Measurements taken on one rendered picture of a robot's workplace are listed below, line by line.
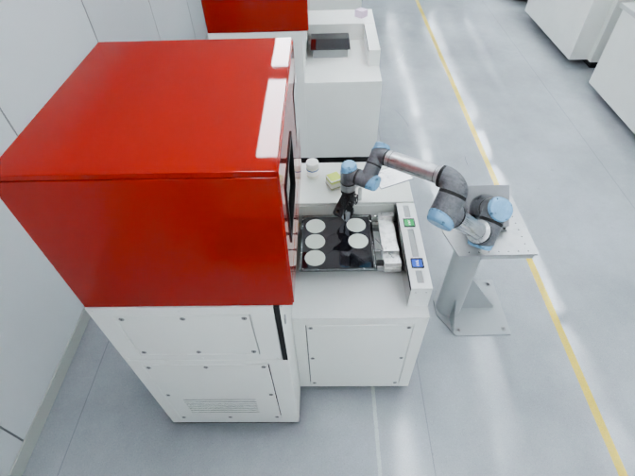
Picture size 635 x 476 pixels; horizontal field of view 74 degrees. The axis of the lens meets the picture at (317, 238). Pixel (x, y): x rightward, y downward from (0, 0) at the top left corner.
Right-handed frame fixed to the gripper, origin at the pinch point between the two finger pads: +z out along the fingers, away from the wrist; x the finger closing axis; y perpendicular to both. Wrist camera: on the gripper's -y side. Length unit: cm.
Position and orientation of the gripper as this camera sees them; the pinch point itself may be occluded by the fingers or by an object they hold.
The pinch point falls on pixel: (345, 220)
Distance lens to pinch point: 220.0
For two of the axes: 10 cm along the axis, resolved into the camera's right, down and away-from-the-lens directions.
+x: -8.6, -3.6, 3.6
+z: 0.3, 6.8, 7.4
